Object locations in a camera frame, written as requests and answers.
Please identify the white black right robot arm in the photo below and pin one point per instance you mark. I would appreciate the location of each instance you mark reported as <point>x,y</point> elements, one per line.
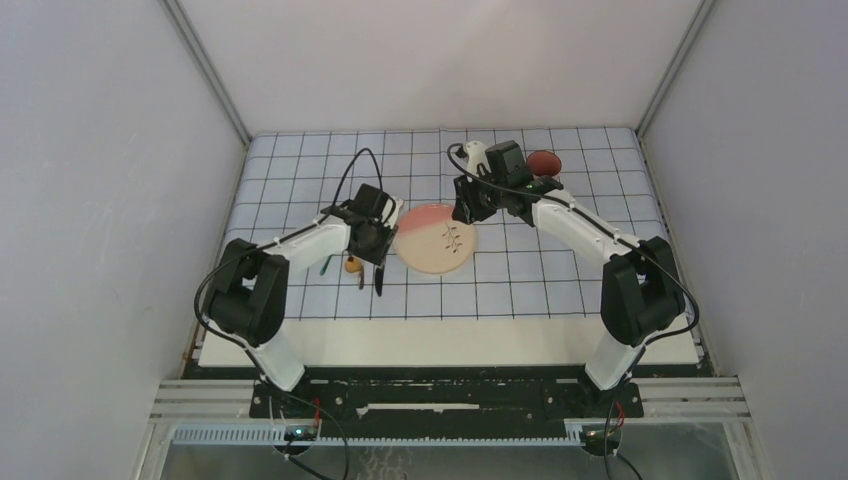
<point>641,295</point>

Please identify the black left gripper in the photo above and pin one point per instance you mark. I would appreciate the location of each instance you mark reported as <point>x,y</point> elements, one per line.
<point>376,257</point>

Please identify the cream pink branch plate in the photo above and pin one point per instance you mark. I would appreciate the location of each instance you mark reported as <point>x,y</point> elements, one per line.
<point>430,241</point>

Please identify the iridescent rainbow fork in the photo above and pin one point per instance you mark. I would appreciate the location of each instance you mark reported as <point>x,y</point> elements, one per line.
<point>325,266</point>

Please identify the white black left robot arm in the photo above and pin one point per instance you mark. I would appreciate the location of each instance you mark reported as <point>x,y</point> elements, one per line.
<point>243,299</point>

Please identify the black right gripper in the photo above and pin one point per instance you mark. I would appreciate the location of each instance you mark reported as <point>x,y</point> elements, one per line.
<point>465,207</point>

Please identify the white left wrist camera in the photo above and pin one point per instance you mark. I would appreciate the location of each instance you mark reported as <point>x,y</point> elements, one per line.
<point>391,212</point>

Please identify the pink patterned mug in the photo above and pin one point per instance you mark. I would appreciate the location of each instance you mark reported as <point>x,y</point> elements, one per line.
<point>544,163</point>

